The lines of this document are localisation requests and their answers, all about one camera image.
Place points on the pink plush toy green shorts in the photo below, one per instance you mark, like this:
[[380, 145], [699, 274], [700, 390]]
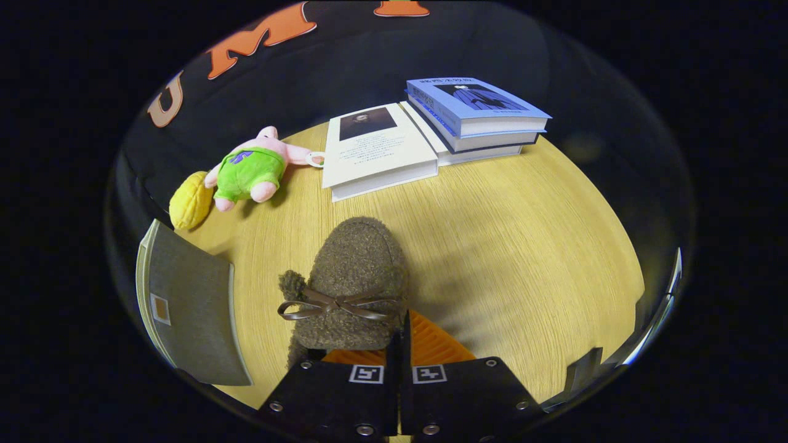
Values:
[[249, 172]]

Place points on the blue book with figure cover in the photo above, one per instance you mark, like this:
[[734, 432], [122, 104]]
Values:
[[474, 104]]

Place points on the brown fuzzy slipper shoe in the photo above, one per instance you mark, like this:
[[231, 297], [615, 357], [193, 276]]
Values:
[[360, 258]]

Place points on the grey fabric storage box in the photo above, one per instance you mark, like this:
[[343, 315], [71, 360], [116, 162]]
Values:
[[191, 307]]

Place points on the dark grey block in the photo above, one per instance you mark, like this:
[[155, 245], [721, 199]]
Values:
[[583, 369]]

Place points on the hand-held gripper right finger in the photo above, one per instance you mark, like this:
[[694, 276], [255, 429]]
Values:
[[468, 400]]

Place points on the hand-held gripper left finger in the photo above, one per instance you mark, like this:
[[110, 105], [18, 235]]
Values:
[[332, 400]]

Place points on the dark blue edged book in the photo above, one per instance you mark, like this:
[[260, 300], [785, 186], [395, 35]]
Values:
[[498, 143]]

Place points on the yellow knitted ball toy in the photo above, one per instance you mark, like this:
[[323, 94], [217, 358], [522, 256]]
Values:
[[191, 202]]

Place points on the white book with portrait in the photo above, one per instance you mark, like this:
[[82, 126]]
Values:
[[375, 154]]

